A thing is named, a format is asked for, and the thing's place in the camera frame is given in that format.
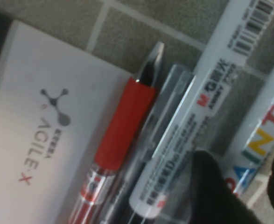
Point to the white marker black cap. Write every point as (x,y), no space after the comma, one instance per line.
(220,70)

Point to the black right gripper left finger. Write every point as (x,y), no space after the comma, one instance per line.
(211,198)

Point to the grey checked tablecloth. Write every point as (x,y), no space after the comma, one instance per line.
(139,23)

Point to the white paint marker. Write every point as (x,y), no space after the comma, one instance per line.
(255,144)

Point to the red gel pen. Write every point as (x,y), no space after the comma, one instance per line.
(125,116)

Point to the white AgileX brochure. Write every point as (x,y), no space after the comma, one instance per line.
(34,140)

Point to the clear grey pen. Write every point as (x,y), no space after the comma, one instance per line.
(155,121)

